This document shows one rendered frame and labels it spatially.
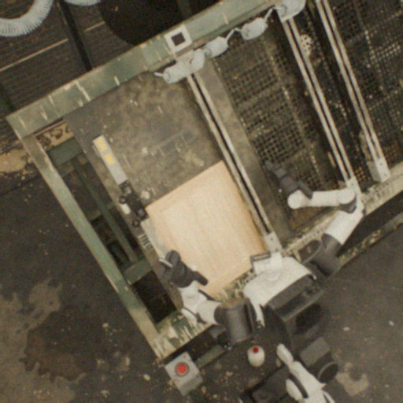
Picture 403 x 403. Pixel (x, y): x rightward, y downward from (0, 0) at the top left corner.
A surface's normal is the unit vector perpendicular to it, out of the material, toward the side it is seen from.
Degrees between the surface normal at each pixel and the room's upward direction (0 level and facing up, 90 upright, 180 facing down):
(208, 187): 51
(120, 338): 0
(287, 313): 23
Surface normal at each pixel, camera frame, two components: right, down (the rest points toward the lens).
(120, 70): 0.37, 0.18
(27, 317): -0.11, -0.53
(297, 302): -0.32, -0.75
